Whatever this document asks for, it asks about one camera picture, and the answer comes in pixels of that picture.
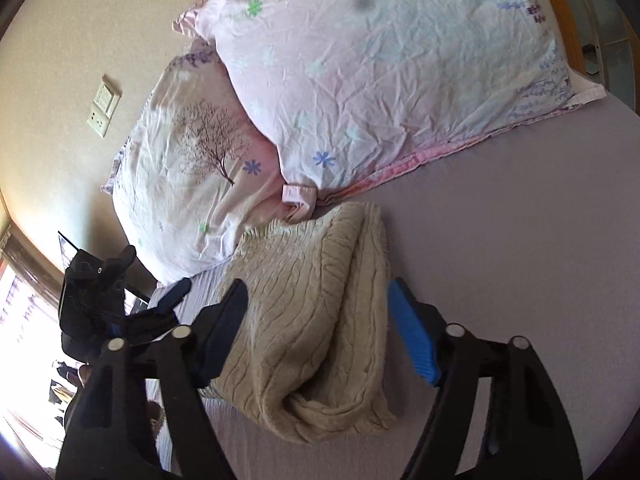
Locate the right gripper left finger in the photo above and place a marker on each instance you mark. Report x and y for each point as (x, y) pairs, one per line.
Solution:
(109, 434)

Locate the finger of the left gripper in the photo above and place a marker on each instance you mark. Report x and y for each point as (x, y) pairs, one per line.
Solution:
(172, 296)
(114, 269)

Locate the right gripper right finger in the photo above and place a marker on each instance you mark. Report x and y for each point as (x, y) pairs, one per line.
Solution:
(527, 434)

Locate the beige cable knit sweater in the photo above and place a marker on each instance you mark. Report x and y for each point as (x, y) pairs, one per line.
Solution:
(308, 361)

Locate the pink tree print pillow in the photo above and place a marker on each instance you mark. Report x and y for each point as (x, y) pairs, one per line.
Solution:
(194, 174)

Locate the lilac bed sheet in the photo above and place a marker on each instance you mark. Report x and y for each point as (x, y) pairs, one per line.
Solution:
(536, 233)

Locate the pink flower print pillow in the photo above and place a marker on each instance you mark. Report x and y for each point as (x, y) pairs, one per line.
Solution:
(353, 93)

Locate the wooden bed headboard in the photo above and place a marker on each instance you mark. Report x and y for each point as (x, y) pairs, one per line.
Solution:
(569, 34)

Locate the white wall switch socket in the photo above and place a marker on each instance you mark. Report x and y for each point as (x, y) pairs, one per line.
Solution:
(103, 106)

